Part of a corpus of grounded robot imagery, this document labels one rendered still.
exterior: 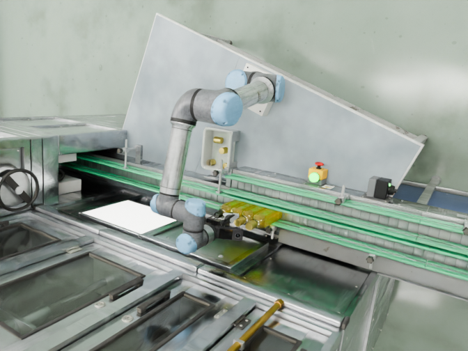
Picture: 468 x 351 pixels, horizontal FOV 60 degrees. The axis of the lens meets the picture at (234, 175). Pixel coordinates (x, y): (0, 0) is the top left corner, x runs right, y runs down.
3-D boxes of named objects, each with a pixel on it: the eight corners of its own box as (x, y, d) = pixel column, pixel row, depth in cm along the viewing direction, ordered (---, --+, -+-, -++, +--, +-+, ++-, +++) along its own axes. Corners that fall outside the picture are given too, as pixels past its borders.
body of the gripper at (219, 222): (214, 214, 167) (197, 221, 157) (232, 219, 163) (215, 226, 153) (213, 231, 169) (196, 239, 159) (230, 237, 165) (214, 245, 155)
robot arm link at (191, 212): (173, 198, 143) (170, 226, 146) (199, 205, 139) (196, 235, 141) (185, 193, 150) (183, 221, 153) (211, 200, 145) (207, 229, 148)
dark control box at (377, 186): (370, 192, 181) (365, 196, 173) (373, 175, 179) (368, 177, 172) (389, 196, 177) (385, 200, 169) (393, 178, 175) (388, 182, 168)
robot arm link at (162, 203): (168, 81, 144) (143, 214, 148) (193, 85, 139) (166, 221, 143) (186, 88, 155) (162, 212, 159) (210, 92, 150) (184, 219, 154)
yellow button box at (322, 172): (312, 180, 194) (306, 182, 188) (314, 165, 192) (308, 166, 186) (326, 182, 191) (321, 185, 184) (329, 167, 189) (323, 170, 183)
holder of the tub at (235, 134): (209, 175, 225) (201, 177, 218) (213, 126, 219) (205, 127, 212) (235, 181, 217) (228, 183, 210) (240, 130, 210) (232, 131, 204)
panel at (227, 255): (127, 203, 229) (76, 217, 201) (127, 198, 229) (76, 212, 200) (268, 248, 186) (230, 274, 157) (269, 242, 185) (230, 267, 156)
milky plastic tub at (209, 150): (209, 166, 224) (200, 168, 216) (212, 125, 218) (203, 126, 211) (236, 171, 215) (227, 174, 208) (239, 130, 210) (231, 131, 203)
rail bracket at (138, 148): (143, 164, 245) (115, 168, 226) (144, 136, 241) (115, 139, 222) (149, 165, 243) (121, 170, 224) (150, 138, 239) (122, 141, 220)
